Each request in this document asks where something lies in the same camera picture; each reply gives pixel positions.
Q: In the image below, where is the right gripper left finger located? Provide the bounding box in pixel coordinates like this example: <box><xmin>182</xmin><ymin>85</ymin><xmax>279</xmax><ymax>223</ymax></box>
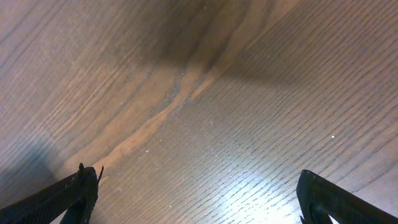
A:
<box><xmin>1</xmin><ymin>164</ymin><xmax>103</xmax><ymax>224</ymax></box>

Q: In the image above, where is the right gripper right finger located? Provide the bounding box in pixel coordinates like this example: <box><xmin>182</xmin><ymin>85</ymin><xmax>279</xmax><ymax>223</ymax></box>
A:
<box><xmin>296</xmin><ymin>170</ymin><xmax>397</xmax><ymax>224</ymax></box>

